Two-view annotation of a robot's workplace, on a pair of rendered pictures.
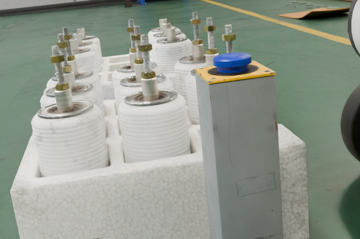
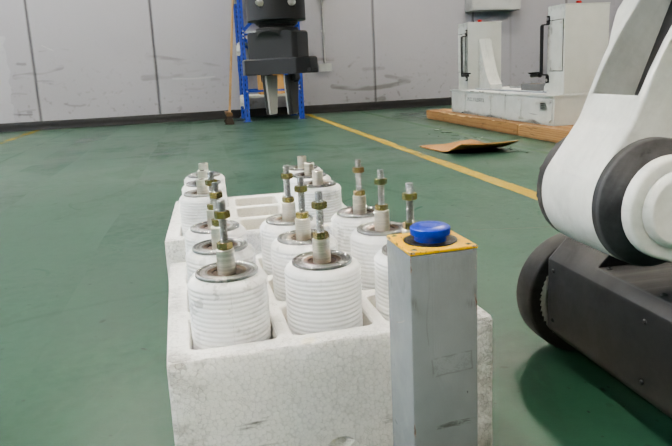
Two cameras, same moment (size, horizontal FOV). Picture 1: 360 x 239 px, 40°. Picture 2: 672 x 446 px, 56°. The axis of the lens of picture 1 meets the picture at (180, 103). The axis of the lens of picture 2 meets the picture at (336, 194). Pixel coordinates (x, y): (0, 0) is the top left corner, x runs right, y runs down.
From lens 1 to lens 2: 0.14 m
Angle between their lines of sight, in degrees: 7
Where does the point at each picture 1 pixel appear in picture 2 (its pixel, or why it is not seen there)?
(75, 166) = (238, 337)
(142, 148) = (313, 317)
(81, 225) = (243, 406)
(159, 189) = (333, 366)
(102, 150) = (266, 319)
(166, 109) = (342, 275)
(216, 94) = (417, 267)
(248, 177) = (445, 355)
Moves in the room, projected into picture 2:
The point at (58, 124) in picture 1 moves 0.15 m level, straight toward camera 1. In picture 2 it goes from (223, 289) to (253, 339)
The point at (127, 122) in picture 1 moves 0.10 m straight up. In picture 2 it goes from (297, 288) to (292, 206)
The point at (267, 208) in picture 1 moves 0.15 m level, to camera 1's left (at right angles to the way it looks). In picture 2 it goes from (463, 389) to (313, 403)
